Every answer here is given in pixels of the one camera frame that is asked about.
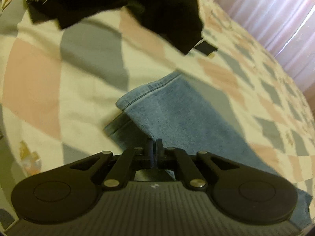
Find blue denim jeans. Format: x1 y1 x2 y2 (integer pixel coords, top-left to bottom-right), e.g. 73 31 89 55
103 70 313 229

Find diamond patterned bed quilt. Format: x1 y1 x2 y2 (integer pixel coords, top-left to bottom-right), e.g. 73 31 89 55
1 0 314 230

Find pink sheer window curtain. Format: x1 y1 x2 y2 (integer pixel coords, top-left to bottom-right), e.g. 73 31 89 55
215 0 314 92

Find black storage bag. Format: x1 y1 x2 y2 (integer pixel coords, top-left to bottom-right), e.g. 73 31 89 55
25 0 218 55

